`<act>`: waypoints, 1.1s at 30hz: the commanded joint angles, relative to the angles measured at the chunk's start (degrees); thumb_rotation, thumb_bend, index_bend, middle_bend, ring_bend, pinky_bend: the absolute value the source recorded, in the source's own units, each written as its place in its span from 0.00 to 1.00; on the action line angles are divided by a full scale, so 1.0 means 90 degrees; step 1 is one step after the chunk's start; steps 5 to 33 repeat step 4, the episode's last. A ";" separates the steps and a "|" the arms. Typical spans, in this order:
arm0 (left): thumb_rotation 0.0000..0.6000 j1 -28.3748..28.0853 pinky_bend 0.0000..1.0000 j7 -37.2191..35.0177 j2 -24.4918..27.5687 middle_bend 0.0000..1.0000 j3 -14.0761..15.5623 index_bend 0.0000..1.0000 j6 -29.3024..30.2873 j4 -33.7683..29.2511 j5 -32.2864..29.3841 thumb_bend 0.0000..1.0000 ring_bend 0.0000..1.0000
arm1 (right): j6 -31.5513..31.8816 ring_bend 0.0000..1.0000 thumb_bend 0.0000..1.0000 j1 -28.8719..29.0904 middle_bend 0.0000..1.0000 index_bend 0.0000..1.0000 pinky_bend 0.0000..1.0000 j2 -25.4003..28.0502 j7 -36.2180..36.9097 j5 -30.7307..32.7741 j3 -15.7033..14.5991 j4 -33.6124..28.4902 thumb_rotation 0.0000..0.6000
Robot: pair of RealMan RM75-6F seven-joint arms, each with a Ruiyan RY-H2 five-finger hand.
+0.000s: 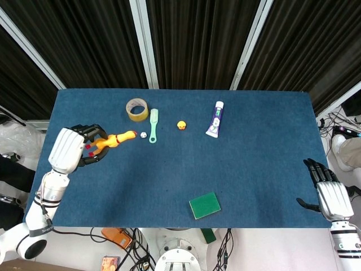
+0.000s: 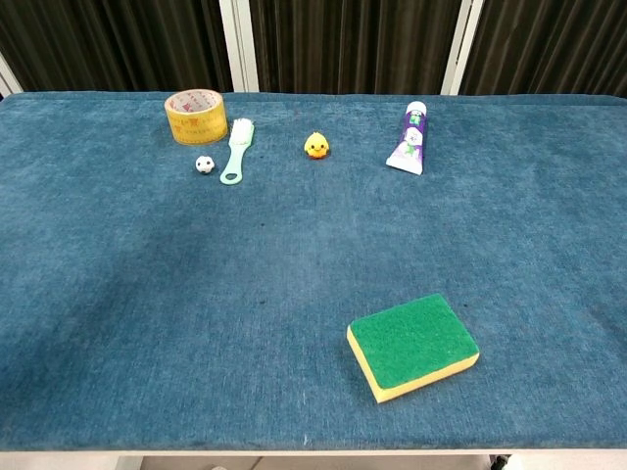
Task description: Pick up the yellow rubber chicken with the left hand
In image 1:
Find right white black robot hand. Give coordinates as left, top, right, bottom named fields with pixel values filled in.
left=296, top=158, right=355, bottom=221

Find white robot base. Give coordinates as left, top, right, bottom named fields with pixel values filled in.
left=154, top=228, right=208, bottom=271

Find black cable with connector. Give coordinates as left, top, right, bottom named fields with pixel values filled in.
left=213, top=228, right=235, bottom=271

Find blue table cloth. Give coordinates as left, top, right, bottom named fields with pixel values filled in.
left=21, top=89, right=333, bottom=229

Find clear yellow tape roll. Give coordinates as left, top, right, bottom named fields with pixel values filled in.
left=125, top=98, right=149, bottom=123

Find green yellow sponge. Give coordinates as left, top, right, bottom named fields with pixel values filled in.
left=188, top=191, right=222, bottom=220

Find orange device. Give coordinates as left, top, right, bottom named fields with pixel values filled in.
left=101, top=228, right=133, bottom=250

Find mint green brush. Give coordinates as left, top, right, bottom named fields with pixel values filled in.
left=148, top=108, right=160, bottom=144

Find white frame post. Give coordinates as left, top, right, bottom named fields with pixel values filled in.
left=314, top=81, right=361, bottom=116
left=230, top=0, right=274, bottom=90
left=129, top=0, right=159, bottom=90
left=0, top=7, right=67, bottom=90

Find colourful small box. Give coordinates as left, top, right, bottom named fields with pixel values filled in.
left=101, top=256, right=121, bottom=271

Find beige trouser leg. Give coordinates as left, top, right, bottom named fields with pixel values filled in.
left=340, top=137, right=361, bottom=168

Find dark curtain panel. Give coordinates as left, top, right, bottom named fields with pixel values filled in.
left=0, top=25, right=59, bottom=121
left=0, top=0, right=149, bottom=89
left=238, top=0, right=361, bottom=113
left=145, top=0, right=262, bottom=90

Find green block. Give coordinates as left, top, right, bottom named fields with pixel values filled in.
left=200, top=228, right=217, bottom=244

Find purple white toothpaste tube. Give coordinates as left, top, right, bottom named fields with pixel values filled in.
left=205, top=101, right=225, bottom=138

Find clear plastic bag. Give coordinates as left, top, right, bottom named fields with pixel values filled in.
left=0, top=124, right=46, bottom=159

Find yellow rubber chicken toy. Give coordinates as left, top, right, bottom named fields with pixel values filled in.
left=84, top=130, right=138, bottom=158

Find black power strip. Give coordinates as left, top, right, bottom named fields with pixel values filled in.
left=332, top=125, right=361, bottom=138

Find black monitor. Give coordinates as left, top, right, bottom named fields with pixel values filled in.
left=340, top=95, right=361, bottom=117

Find black cable bundle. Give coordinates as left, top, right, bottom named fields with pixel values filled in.
left=52, top=227, right=157, bottom=271

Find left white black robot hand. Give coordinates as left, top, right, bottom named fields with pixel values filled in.
left=47, top=123, right=109, bottom=173

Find brown cardboard box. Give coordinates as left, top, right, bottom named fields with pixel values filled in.
left=0, top=259, right=82, bottom=271

